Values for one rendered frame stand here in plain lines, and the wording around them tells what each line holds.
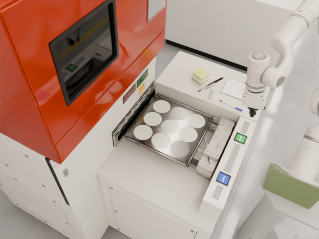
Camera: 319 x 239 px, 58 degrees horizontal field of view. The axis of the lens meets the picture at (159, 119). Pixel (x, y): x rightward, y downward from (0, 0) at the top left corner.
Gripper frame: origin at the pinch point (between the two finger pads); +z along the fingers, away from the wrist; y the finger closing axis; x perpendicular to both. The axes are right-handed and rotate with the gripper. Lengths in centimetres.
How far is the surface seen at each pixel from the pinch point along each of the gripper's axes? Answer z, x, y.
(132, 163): 19, -37, -50
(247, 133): 15.5, 0.4, -1.5
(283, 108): 115, 135, 4
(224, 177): 14.6, -30.2, -3.5
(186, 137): 15.6, -13.3, -29.8
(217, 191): 15.4, -38.0, -4.1
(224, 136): 21.2, -1.0, -13.1
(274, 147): 116, 81, 7
